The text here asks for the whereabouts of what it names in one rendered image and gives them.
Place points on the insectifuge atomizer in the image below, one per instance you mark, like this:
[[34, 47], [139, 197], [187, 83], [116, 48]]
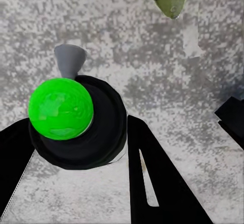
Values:
[[77, 122]]

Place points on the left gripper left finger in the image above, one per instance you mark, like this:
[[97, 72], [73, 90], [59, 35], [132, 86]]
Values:
[[16, 150]]

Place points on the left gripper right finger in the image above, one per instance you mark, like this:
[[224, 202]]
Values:
[[177, 203]]

